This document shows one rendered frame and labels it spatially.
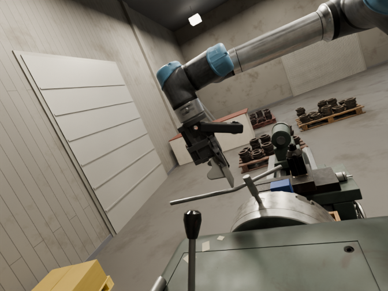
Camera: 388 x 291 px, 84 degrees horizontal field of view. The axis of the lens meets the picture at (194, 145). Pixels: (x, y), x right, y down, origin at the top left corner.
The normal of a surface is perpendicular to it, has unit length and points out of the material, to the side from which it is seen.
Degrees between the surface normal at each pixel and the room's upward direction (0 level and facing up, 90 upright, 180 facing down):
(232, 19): 90
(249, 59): 112
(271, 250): 0
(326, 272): 0
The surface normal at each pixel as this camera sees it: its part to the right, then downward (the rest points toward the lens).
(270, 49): -0.08, 0.58
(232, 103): -0.26, 0.29
